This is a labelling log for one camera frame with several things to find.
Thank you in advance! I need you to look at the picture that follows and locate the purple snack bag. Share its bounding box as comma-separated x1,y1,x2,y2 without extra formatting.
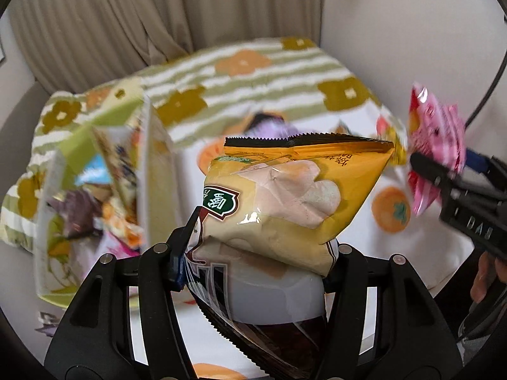
47,189,101,238

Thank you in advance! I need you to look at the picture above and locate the yellow brown chips bag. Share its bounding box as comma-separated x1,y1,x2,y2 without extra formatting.
186,133,394,379

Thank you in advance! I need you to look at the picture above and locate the blue white large snack bag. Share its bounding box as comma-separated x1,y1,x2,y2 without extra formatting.
93,126,137,216

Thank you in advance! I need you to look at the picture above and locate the person's right hand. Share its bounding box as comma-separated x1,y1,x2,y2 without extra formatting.
470,252,507,304

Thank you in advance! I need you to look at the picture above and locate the white pink snack bag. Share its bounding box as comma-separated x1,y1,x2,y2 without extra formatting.
99,240,139,259

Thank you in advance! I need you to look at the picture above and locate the orange white snack bag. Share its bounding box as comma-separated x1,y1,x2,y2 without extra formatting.
102,196,144,250

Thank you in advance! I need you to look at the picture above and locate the green cardboard box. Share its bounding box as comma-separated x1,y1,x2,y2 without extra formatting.
34,94,182,308

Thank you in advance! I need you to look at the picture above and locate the floral striped quilt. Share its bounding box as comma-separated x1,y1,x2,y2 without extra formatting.
1,38,407,250

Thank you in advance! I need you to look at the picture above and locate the grey headboard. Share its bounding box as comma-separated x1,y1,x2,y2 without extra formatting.
0,81,50,199

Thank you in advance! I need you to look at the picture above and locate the beige curtain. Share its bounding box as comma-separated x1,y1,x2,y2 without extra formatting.
9,0,324,93

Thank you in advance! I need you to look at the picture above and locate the black cable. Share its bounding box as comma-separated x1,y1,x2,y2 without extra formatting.
463,49,507,128

